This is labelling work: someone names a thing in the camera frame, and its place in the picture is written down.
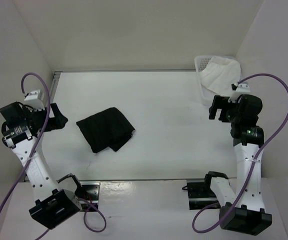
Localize black skirt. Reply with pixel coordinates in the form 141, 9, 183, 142
76, 107, 135, 154

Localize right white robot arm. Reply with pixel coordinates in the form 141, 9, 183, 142
202, 94, 272, 236

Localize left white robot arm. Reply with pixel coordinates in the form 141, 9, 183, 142
0, 101, 83, 230

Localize white plastic basket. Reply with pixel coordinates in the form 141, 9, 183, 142
194, 55, 241, 107

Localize white skirt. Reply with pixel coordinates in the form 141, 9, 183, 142
200, 56, 241, 97

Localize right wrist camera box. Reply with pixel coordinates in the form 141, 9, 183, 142
228, 82, 251, 103

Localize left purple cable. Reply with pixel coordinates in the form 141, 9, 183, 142
0, 72, 107, 240

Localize purple cable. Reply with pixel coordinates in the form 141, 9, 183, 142
0, 72, 107, 240
192, 73, 288, 233

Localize aluminium table edge rail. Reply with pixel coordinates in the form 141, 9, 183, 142
49, 71, 62, 103

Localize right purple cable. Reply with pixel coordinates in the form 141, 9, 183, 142
192, 73, 288, 233

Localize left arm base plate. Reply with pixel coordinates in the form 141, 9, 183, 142
75, 181, 100, 208

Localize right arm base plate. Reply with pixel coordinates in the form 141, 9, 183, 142
182, 179, 218, 210

